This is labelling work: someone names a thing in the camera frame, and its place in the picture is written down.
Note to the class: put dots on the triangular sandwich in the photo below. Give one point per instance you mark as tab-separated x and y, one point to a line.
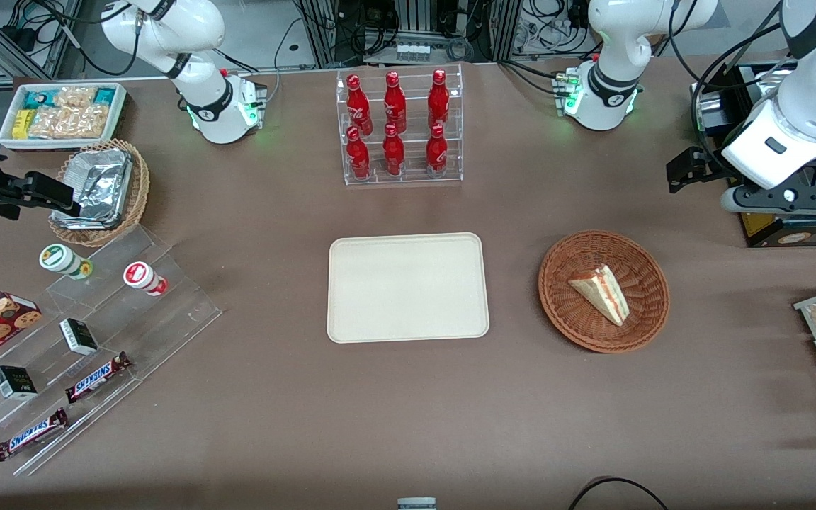
603	292

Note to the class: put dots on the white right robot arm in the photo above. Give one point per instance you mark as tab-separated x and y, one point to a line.
202	106

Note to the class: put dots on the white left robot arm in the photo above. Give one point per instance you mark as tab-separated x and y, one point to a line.
610	85

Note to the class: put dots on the small tan wicker basket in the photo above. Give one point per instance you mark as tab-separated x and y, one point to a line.
137	191

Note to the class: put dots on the large brown wicker basket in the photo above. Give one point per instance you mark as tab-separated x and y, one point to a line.
571	312

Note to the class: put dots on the beige plastic tray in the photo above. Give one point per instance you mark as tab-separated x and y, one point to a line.
408	287

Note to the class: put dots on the aluminium foil container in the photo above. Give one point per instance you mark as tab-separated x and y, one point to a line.
100	184

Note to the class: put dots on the white snack bin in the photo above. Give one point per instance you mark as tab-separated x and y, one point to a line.
8	138

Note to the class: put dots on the green lid cup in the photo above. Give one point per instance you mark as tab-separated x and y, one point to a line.
61	259

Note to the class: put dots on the yellow snack packet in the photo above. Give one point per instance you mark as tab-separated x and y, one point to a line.
21	124

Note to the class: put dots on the large clear cookie bag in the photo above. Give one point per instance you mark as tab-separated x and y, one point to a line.
71	122

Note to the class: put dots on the teal snack packet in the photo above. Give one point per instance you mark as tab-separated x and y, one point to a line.
38	99
105	96

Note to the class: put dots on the small clear cookie bag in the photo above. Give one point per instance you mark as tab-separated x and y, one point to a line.
75	96

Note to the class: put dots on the black food warmer machine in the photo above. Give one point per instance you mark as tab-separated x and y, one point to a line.
805	230

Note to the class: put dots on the red lid cup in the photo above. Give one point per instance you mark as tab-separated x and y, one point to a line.
142	276

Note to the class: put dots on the small black box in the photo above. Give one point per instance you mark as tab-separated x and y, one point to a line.
15	382
78	336

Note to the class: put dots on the clear acrylic stepped stand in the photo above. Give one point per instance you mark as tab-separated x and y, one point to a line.
167	315

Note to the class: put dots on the Snickers bar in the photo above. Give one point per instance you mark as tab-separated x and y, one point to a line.
29	434
96	377

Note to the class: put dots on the red cola bottle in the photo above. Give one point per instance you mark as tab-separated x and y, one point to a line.
437	154
438	99
394	154
360	106
358	157
395	105

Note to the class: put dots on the clear acrylic bottle rack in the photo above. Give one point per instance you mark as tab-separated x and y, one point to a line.
411	178

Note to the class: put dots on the white power strip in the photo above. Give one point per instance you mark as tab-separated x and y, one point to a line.
412	51

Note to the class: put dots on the grey device edge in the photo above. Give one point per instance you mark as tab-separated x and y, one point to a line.
416	504

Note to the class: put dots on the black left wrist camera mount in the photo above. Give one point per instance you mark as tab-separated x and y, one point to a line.
769	198

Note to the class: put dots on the aluminium frame beam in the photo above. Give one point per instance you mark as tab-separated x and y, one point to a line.
25	53

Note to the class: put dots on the aluminium frame rack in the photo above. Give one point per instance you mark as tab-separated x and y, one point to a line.
418	18

